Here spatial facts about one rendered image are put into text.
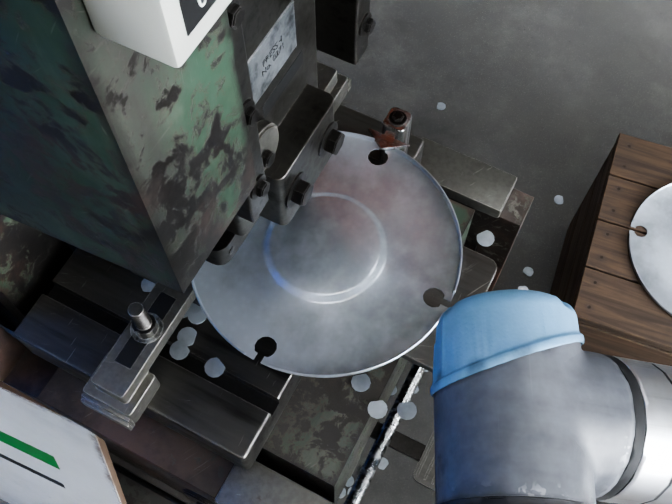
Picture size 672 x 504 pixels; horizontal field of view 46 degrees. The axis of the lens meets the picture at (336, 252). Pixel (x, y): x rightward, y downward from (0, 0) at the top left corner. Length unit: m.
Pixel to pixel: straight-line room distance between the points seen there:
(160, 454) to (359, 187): 0.38
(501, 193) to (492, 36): 1.06
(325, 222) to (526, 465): 0.52
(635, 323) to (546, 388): 0.98
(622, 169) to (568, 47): 0.68
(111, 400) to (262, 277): 0.20
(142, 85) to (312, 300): 0.48
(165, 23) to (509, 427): 0.23
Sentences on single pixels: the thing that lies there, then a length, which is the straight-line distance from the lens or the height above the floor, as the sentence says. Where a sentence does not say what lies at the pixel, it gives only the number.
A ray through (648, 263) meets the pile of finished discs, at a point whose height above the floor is 0.35.
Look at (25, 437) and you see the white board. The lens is 1.20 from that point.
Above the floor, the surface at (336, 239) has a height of 0.79.
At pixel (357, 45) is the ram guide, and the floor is 1.01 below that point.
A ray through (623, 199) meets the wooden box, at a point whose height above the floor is 0.35.
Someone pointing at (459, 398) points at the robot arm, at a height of 1.17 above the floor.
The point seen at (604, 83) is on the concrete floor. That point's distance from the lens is 2.06.
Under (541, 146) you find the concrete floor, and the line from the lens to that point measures 1.91.
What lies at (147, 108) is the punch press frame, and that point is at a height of 1.23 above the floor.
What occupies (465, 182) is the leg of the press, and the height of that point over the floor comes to 0.64.
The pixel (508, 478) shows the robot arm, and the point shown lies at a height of 1.18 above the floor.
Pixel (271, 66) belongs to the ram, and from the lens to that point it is 0.62.
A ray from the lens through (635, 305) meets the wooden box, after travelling 1.37.
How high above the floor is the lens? 1.53
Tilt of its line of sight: 64 degrees down
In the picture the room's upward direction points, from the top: straight up
